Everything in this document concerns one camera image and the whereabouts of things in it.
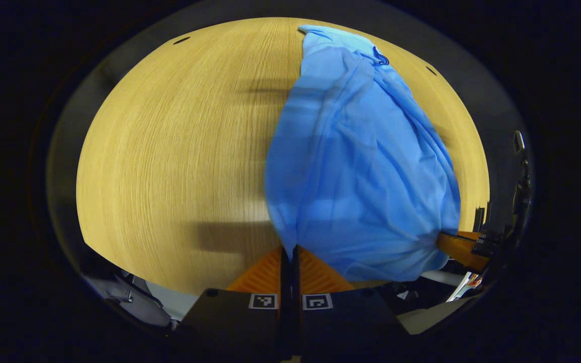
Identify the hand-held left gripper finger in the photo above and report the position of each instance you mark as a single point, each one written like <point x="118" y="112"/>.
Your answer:
<point x="284" y="282"/>
<point x="296" y="282"/>

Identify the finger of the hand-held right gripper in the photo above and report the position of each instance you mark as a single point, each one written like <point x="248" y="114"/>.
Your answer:
<point x="459" y="248"/>

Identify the light blue T-shirt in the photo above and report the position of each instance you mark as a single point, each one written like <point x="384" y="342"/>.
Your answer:
<point x="361" y="176"/>

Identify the colourful printed booklet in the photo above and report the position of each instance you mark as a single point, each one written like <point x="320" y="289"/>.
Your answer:
<point x="467" y="285"/>

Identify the grey plastic object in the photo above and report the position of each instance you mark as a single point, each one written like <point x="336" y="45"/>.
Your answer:
<point x="134" y="300"/>

